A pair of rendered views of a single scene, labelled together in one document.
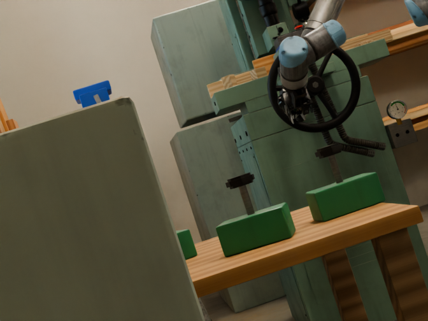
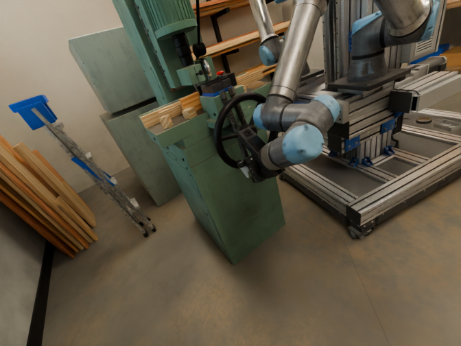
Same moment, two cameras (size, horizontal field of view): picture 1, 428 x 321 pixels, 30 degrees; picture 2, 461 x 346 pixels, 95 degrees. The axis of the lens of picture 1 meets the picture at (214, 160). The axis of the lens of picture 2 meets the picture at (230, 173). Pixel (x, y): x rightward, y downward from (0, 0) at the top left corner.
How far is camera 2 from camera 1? 1.85 m
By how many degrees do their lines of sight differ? 37
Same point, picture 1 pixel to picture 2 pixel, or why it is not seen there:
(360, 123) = not seen: hidden behind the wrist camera
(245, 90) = (182, 130)
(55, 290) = not seen: outside the picture
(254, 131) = (191, 160)
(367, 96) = not seen: hidden behind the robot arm
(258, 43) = (174, 77)
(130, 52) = (57, 53)
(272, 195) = (207, 200)
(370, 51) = (265, 92)
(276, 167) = (208, 182)
